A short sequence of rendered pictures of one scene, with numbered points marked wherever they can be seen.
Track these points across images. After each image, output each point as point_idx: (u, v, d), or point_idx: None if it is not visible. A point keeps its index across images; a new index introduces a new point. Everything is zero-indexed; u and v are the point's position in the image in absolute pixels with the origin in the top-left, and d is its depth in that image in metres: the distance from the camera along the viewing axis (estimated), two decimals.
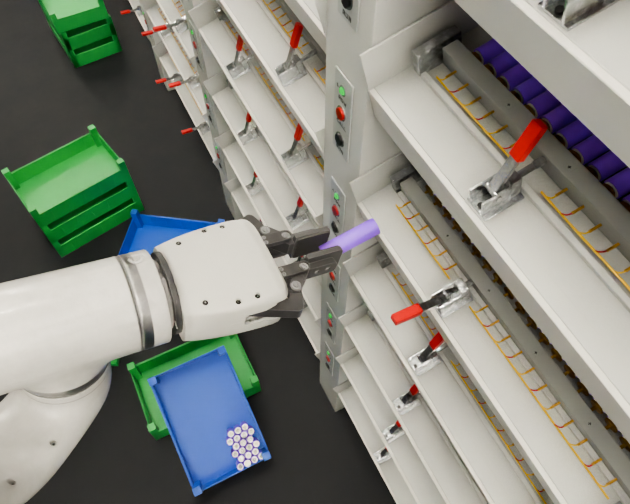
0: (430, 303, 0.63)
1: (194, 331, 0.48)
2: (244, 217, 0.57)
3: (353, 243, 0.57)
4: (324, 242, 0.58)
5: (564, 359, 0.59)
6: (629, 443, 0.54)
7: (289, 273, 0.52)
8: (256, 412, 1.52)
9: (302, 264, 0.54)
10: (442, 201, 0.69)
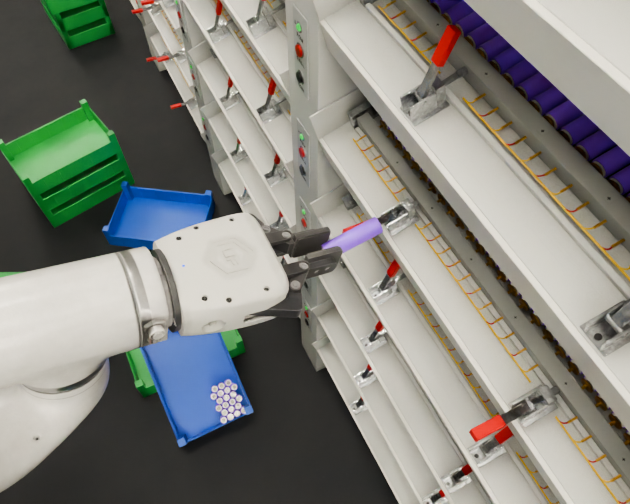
0: (379, 220, 0.69)
1: None
2: (291, 316, 0.52)
3: None
4: (333, 254, 0.57)
5: (497, 266, 0.65)
6: (550, 334, 0.60)
7: None
8: (240, 372, 1.58)
9: (282, 251, 0.57)
10: (394, 133, 0.75)
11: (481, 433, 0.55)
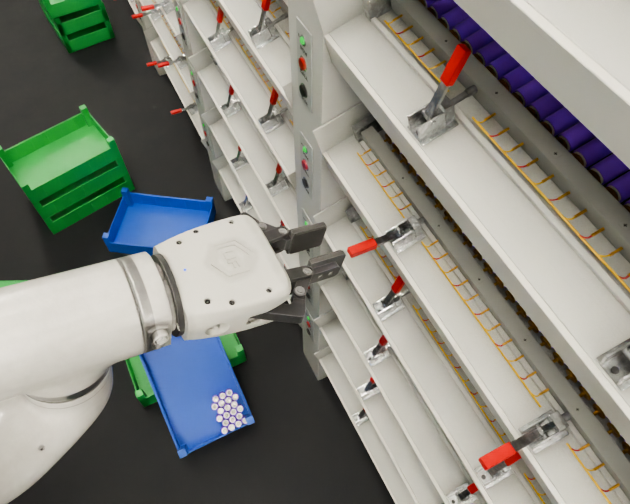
0: (384, 238, 0.68)
1: None
2: (293, 322, 0.51)
3: None
4: (335, 258, 0.56)
5: (505, 286, 0.63)
6: None
7: None
8: (241, 381, 1.56)
9: (279, 248, 0.57)
10: None
11: (491, 461, 0.53)
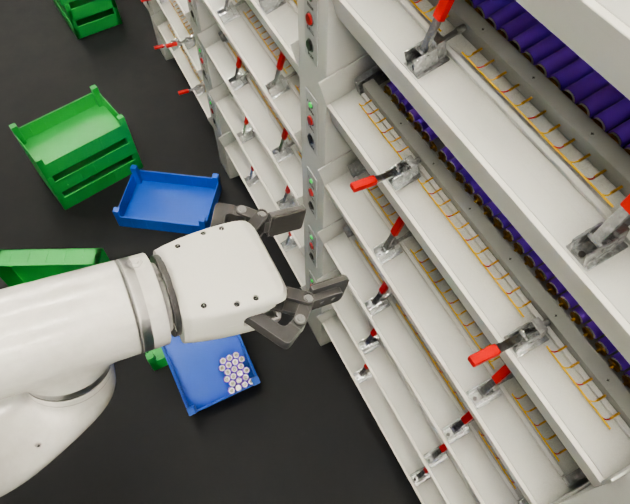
0: (384, 175, 0.75)
1: (193, 333, 0.48)
2: (215, 208, 0.57)
3: None
4: (301, 221, 0.59)
5: (493, 214, 0.70)
6: (542, 273, 0.65)
7: (288, 296, 0.51)
8: (247, 347, 1.63)
9: (308, 296, 0.52)
10: (398, 97, 0.81)
11: (478, 359, 0.60)
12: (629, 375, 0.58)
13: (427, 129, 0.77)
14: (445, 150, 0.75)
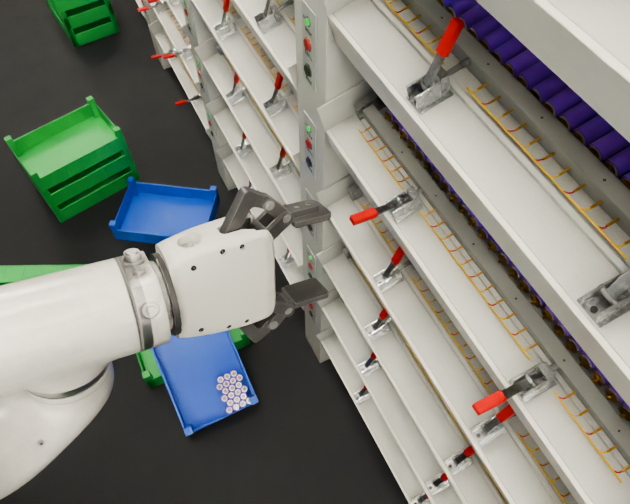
0: (385, 207, 0.72)
1: None
2: (243, 198, 0.49)
3: None
4: (319, 213, 0.55)
5: (498, 250, 0.68)
6: (549, 314, 0.63)
7: (273, 310, 0.56)
8: (245, 364, 1.61)
9: (289, 309, 0.57)
10: (399, 124, 0.78)
11: (483, 407, 0.58)
12: None
13: (429, 158, 0.74)
14: (448, 181, 0.72)
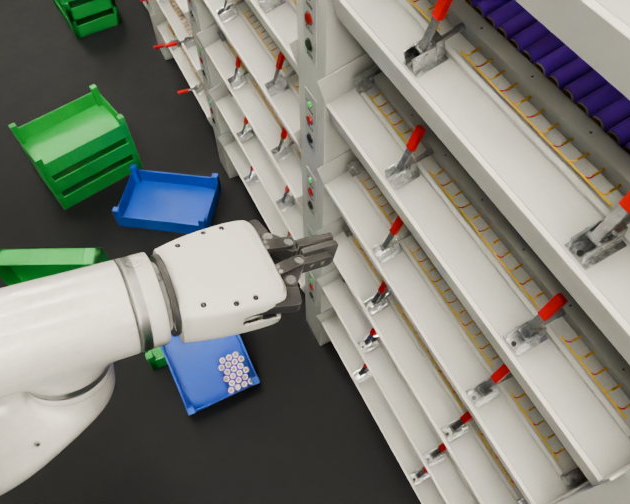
0: (406, 156, 0.74)
1: (193, 333, 0.48)
2: (249, 222, 0.57)
3: None
4: (327, 248, 0.57)
5: None
6: None
7: (286, 269, 0.53)
8: (246, 346, 1.63)
9: (297, 259, 0.54)
10: None
11: (562, 302, 0.58)
12: None
13: None
14: None
